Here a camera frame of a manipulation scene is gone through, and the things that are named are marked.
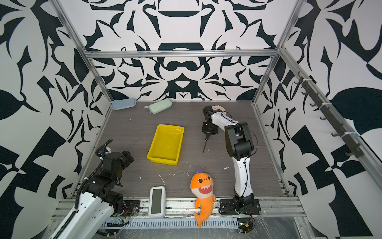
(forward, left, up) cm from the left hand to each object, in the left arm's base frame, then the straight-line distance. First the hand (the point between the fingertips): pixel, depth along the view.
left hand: (124, 154), depth 80 cm
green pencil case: (+43, -11, -11) cm, 46 cm away
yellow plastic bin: (+9, -20, -8) cm, 24 cm away
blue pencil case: (+47, +19, -10) cm, 52 cm away
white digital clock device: (-22, -18, -8) cm, 30 cm away
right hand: (+20, -47, -11) cm, 53 cm away
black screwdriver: (+16, -46, -11) cm, 50 cm away
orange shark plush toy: (-17, -40, -3) cm, 44 cm away
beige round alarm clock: (+39, -57, -8) cm, 69 cm away
